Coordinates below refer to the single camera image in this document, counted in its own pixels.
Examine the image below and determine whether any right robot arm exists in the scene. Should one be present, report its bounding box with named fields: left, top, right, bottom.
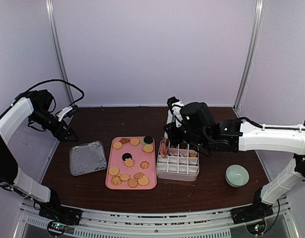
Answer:
left=164, top=97, right=305, bottom=220

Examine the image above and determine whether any swirl butter cookie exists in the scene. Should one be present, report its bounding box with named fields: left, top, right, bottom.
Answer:
left=111, top=176, right=122, bottom=186

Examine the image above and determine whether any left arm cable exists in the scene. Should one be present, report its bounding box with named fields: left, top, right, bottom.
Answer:
left=17, top=78, right=85, bottom=107

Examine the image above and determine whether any black sandwich cookie middle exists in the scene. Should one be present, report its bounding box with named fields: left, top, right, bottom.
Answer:
left=122, top=153, right=132, bottom=161

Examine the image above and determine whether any black sandwich cookie far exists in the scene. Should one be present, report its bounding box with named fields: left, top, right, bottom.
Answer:
left=143, top=136, right=153, bottom=144

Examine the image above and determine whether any round dotted biscuit far corner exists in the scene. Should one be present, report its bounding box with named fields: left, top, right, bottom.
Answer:
left=113, top=142, right=123, bottom=150

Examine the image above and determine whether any round dotted biscuit near left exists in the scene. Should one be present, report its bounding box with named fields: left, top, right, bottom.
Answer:
left=108, top=167, right=120, bottom=177

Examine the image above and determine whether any round dotted biscuit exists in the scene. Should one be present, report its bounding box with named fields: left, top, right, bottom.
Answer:
left=137, top=176, right=150, bottom=186
left=108, top=167, right=120, bottom=177
left=143, top=144, right=154, bottom=153

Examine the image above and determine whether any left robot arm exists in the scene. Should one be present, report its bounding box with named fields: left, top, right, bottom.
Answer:
left=0, top=90, right=78, bottom=220

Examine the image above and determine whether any clear plastic box lid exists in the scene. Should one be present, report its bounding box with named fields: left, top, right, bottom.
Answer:
left=69, top=141, right=108, bottom=177

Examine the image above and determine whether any round dotted biscuit far left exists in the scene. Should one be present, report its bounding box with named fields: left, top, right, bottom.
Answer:
left=143, top=144, right=154, bottom=153

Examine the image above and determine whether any black sandwich cookie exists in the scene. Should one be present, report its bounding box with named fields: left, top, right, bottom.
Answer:
left=143, top=136, right=153, bottom=144
left=122, top=153, right=132, bottom=161

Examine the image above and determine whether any brown flower cookie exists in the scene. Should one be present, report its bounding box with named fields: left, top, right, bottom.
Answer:
left=119, top=138, right=131, bottom=144

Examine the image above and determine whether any plain round biscuit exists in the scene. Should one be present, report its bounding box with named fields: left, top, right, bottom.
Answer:
left=127, top=178, right=138, bottom=188

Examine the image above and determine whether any left aluminium corner post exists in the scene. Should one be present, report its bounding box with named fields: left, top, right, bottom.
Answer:
left=45, top=0, right=76, bottom=106

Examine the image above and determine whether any lilac divided storage box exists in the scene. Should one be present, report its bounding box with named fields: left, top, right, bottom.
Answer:
left=156, top=141, right=199, bottom=181

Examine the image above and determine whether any round dotted biscuit right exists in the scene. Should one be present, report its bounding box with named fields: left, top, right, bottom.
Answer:
left=137, top=176, right=150, bottom=186

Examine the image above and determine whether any pale celadon ceramic bowl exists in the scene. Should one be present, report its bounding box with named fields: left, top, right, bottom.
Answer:
left=225, top=165, right=249, bottom=188

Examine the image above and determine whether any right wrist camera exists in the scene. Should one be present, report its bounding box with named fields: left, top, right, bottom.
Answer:
left=167, top=97, right=184, bottom=127

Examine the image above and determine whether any pink plastic tray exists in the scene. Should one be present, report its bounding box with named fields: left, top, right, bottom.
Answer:
left=106, top=136, right=157, bottom=190

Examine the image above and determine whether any right aluminium corner post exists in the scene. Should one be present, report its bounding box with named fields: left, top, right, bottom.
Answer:
left=233, top=0, right=265, bottom=115

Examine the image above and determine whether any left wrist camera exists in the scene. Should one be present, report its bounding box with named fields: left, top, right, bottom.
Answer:
left=56, top=105, right=79, bottom=121

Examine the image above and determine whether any aluminium corner post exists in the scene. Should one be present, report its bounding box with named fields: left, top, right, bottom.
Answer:
left=45, top=0, right=76, bottom=106
left=233, top=0, right=265, bottom=115

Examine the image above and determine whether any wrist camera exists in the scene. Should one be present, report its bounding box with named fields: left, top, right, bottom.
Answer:
left=56, top=105, right=79, bottom=121
left=167, top=97, right=184, bottom=127

